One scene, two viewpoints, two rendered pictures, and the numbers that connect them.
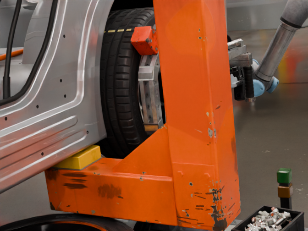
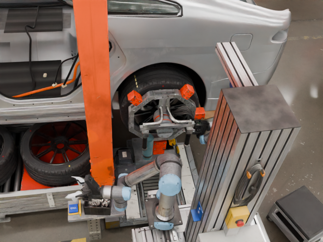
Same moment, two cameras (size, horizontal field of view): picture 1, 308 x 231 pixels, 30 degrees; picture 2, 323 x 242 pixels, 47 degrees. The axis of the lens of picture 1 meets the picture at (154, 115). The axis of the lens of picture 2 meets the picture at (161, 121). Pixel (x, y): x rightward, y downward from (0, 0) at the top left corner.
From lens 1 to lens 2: 252 cm
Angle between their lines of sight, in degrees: 50
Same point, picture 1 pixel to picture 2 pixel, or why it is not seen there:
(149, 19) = (150, 86)
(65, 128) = (83, 112)
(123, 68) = (123, 101)
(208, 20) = (91, 134)
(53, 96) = (81, 99)
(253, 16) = not seen: outside the picture
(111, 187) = not seen: hidden behind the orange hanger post
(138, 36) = (129, 95)
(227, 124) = (105, 162)
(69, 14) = not seen: hidden behind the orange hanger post
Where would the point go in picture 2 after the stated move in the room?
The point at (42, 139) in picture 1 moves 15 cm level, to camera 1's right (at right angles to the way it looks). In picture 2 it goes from (68, 113) to (78, 124)
